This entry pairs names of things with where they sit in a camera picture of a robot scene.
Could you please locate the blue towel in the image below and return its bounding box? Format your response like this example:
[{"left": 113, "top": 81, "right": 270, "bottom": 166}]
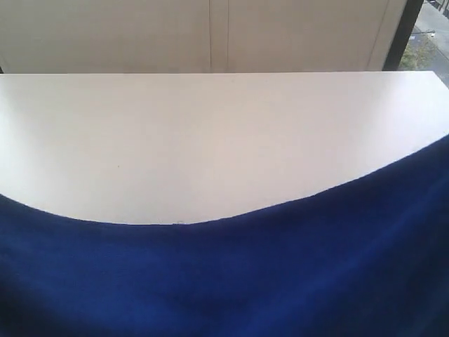
[{"left": 1, "top": 138, "right": 448, "bottom": 336}]

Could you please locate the black window frame post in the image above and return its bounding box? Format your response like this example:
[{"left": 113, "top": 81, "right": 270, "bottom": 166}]
[{"left": 382, "top": 0, "right": 424, "bottom": 71}]

